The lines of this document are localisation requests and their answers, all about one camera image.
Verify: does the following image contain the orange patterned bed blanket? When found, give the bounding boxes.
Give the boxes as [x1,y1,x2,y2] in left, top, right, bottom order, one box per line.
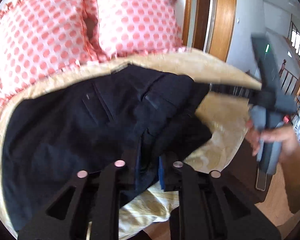
[0,49,261,239]

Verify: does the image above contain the pink polka dot pillow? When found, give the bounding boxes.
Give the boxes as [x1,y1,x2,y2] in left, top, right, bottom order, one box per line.
[85,0,182,62]
[0,0,97,107]

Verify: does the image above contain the black pants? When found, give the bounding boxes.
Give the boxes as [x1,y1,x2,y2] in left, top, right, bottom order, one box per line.
[2,64,212,231]

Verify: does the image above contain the right hand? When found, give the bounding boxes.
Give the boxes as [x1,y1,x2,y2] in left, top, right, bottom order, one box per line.
[245,119,300,163]

